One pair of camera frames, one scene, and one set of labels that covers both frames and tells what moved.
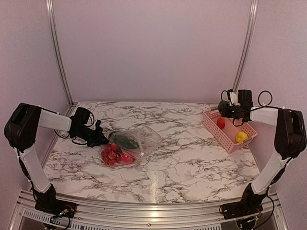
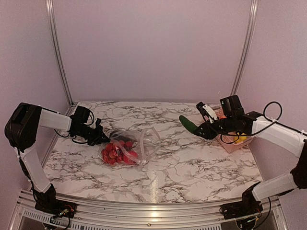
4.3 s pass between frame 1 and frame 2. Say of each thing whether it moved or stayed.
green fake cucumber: moved
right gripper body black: moved
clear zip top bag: stayed
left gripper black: stayed
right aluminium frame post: stayed
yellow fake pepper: stayed
